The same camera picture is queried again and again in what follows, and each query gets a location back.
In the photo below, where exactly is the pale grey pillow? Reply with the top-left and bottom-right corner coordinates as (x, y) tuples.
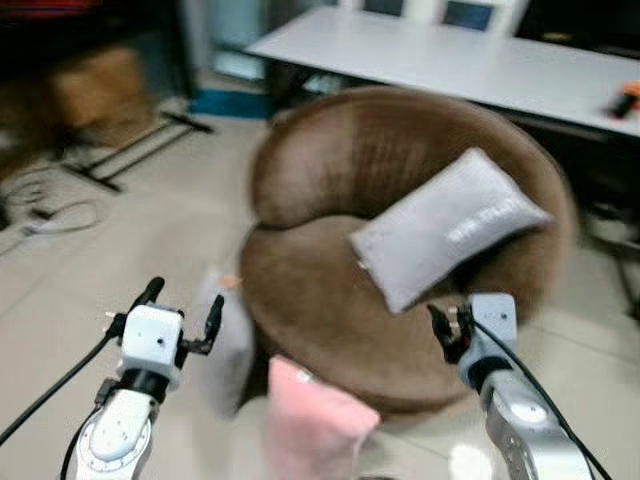
(190, 265), (257, 417)

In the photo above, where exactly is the grey printed pillow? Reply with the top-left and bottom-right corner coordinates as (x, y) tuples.
(350, 148), (554, 314)

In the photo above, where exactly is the pink pillow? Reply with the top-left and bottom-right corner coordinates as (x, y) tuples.
(265, 356), (382, 480)

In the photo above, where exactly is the black metal floor stand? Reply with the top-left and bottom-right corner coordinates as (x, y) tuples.
(60, 108), (216, 193)

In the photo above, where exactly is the brown round sofa chair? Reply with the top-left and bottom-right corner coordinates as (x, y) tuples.
(240, 87), (580, 417)

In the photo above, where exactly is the blue floor mat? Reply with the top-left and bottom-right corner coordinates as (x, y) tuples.
(189, 89), (273, 120)

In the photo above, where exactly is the brown cardboard box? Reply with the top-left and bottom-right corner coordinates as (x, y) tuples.
(48, 45), (158, 147)

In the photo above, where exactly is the orange and black tool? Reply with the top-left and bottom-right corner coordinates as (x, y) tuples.
(607, 82), (640, 120)

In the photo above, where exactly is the long white table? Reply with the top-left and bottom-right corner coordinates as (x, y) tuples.
(245, 7), (640, 137)

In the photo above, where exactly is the white chair with dark back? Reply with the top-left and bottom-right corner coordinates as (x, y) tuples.
(338, 0), (532, 37)

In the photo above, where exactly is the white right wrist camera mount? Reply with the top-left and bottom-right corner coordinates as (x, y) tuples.
(459, 293), (520, 387)

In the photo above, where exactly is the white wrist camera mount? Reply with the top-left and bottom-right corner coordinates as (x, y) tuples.
(459, 293), (520, 387)
(120, 304), (187, 391)

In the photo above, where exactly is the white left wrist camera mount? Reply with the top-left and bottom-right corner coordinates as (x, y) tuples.
(120, 304), (187, 391)

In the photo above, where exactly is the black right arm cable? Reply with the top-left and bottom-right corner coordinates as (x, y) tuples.
(470, 320), (614, 480)

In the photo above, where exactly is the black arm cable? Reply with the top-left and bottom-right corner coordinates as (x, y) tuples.
(470, 320), (614, 480)
(0, 328), (123, 447)

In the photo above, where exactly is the grey floor cable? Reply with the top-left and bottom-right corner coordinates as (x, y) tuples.
(0, 170), (103, 238)

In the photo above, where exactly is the black table leg frame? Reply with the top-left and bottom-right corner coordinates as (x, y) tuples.
(578, 195), (640, 323)

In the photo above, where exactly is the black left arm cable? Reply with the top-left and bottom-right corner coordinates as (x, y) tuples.
(0, 328), (123, 447)

